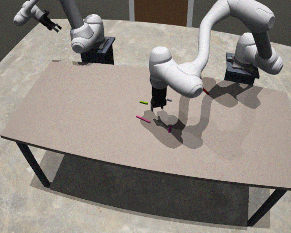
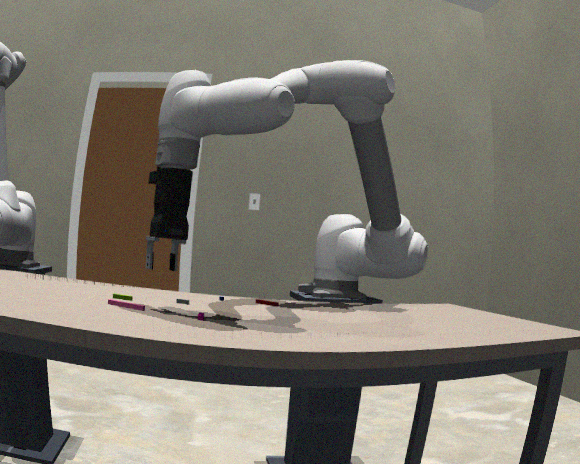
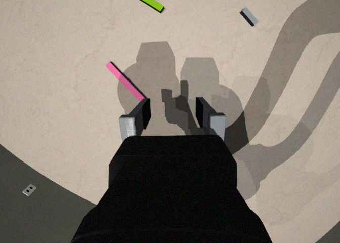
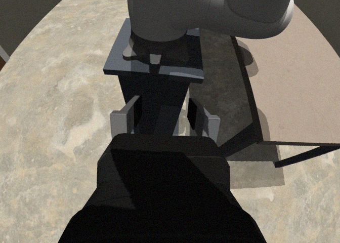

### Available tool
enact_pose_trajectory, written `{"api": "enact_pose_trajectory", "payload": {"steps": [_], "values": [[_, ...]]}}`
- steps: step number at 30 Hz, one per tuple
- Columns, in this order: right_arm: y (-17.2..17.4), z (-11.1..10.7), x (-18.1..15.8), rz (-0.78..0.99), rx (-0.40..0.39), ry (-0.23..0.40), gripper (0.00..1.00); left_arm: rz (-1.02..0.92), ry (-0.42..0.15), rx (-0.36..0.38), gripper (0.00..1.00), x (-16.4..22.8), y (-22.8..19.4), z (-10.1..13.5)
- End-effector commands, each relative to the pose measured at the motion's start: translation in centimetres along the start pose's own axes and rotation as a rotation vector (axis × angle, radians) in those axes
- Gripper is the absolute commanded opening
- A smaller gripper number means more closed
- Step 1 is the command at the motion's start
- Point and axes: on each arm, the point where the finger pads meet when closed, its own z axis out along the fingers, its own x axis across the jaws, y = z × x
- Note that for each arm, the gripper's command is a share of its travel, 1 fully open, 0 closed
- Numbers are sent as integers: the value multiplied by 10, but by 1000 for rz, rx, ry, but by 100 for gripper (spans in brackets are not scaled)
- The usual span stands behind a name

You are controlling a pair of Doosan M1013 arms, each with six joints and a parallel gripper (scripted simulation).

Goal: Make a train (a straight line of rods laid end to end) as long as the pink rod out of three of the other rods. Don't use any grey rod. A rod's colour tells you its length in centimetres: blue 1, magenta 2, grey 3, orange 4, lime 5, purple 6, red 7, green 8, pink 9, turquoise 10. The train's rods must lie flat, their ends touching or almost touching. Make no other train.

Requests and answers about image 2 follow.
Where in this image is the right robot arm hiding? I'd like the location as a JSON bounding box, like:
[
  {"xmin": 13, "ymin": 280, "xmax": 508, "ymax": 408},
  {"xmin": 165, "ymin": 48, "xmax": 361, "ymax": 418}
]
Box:
[{"xmin": 0, "ymin": 42, "xmax": 40, "ymax": 268}]

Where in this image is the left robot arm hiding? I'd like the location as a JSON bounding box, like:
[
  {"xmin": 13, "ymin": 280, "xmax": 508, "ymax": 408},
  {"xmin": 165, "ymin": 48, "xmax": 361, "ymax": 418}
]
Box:
[{"xmin": 158, "ymin": 60, "xmax": 428, "ymax": 299}]

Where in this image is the pink rod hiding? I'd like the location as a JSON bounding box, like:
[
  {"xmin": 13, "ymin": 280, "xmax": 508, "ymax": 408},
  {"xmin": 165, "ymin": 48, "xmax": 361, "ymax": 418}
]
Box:
[{"xmin": 108, "ymin": 299, "xmax": 145, "ymax": 311}]

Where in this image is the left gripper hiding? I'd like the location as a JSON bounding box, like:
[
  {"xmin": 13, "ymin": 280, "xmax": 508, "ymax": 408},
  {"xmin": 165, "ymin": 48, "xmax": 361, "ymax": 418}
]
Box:
[{"xmin": 146, "ymin": 138, "xmax": 200, "ymax": 271}]

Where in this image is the red rod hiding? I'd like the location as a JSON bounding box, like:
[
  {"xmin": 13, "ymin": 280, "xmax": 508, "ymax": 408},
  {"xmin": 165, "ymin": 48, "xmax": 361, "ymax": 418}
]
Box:
[{"xmin": 256, "ymin": 299, "xmax": 279, "ymax": 306}]

